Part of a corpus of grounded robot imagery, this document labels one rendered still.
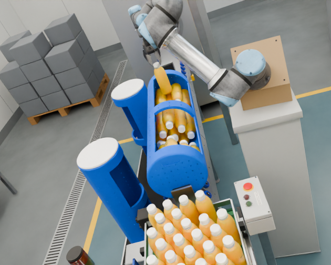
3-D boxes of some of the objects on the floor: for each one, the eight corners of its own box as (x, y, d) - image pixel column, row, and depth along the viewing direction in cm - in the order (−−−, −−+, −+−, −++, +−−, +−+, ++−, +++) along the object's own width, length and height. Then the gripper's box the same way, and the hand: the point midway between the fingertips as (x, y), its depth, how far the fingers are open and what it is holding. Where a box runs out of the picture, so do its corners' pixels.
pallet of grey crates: (109, 80, 564) (74, 12, 499) (99, 105, 501) (58, 31, 435) (49, 99, 595) (8, 37, 529) (32, 125, 531) (-17, 59, 465)
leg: (219, 177, 300) (199, 123, 265) (220, 182, 295) (200, 127, 260) (213, 179, 301) (192, 125, 266) (214, 184, 296) (193, 129, 261)
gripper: (153, 26, 198) (165, 58, 210) (135, 33, 200) (148, 64, 211) (153, 31, 191) (166, 63, 202) (134, 38, 193) (148, 70, 204)
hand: (156, 64), depth 204 cm, fingers closed on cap, 4 cm apart
